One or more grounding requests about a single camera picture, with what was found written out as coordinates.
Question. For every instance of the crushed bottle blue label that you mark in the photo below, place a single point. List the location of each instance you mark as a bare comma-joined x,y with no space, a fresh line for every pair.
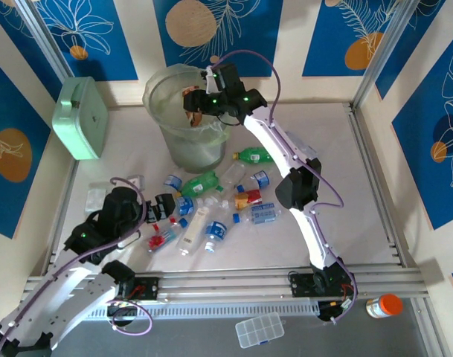
185,205

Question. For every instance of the clear bottle blue label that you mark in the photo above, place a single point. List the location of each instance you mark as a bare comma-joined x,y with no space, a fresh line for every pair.
173,182

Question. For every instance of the clear bottle red label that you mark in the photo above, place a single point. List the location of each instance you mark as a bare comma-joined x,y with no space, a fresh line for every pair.
161,241

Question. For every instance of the tall clear bottle beige label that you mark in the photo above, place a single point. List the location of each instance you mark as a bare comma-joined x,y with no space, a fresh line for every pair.
194,227

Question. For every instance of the small clear bottle white cap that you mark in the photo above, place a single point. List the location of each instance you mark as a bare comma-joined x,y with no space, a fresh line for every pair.
201,201

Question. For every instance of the green bottle white label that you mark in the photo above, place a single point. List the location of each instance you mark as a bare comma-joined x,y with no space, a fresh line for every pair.
200,183

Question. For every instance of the blue label bottle white cap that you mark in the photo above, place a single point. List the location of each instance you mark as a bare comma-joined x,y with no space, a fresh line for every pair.
215,231

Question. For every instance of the green bottle yellow label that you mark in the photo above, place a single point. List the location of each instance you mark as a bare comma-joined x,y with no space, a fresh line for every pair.
254,154

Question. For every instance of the wide clear plastic bottle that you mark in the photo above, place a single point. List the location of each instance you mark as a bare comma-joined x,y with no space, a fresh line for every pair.
233,173

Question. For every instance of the red yellow carton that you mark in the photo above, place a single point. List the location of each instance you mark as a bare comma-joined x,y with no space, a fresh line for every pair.
248,199

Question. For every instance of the small bottle blue label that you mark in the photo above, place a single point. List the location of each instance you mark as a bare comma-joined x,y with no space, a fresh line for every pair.
261,179

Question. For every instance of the large bottle blue printed label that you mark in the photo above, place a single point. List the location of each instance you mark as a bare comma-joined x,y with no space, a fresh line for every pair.
265,213

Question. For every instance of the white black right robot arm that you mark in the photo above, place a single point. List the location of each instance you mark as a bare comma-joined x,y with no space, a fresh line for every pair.
270,137

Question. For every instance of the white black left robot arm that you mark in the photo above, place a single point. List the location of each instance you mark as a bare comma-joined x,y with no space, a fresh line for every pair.
62,282

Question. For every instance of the pale green bin liner bag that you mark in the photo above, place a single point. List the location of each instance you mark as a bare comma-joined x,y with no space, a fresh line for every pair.
215,131

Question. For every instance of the clear grey plastic bin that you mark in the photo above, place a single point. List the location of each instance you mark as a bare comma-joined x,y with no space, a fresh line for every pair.
196,156

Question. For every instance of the clear plastic container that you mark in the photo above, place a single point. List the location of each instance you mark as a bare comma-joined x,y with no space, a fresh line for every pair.
96,197

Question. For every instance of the mint green plastic case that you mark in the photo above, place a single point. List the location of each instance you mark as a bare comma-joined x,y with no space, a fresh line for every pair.
83,122

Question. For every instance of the clear compartment organizer box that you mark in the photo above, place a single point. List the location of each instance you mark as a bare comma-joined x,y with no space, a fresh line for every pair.
259,329

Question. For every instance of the jar with orange lid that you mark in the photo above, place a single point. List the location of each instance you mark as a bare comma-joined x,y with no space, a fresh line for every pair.
391,305

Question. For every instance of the aluminium side rail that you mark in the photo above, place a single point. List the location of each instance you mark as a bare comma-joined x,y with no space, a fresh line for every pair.
68,186
367,163

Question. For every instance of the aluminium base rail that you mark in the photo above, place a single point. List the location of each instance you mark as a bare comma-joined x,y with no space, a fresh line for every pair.
230,282

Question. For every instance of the aluminium frame post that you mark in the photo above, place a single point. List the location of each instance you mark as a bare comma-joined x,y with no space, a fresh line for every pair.
391,41
44,37

